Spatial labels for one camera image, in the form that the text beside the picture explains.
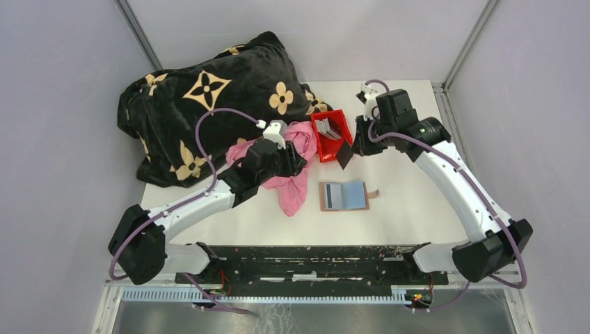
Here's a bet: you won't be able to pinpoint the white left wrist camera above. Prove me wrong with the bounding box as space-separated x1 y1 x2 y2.
262 120 287 150

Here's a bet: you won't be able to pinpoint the red plastic bin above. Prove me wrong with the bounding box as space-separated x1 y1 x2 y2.
311 110 353 163

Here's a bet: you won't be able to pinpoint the blue slotted cable duct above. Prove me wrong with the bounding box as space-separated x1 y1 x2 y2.
120 287 434 305

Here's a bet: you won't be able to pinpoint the tan leather card holder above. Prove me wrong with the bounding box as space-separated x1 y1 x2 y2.
319 181 380 212

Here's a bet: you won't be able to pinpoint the black credit card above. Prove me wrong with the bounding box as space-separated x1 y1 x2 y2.
335 140 353 170

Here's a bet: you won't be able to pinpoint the aluminium frame rails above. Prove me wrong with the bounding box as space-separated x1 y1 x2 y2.
104 256 524 289

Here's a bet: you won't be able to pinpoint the black floral blanket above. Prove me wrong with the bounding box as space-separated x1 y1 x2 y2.
117 31 330 188

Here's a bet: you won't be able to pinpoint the pink cloth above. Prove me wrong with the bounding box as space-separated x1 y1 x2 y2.
225 120 319 218

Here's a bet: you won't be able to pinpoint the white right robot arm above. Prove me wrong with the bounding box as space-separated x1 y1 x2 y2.
352 85 533 289

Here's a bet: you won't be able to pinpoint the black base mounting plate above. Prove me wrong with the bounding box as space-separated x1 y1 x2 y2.
194 245 449 297

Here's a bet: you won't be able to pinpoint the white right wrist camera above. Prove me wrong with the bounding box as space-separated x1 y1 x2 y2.
356 83 380 120

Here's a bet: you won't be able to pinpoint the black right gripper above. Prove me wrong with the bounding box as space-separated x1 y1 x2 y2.
350 113 397 156

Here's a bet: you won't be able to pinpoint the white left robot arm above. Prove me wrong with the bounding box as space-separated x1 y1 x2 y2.
107 139 307 285

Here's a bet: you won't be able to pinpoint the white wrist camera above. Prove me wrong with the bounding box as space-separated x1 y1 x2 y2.
262 120 287 150
356 83 380 120

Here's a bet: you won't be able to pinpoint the stack of credit cards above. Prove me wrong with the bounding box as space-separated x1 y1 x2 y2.
314 118 342 141

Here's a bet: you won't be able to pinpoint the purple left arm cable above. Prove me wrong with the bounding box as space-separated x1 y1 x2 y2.
109 107 266 315

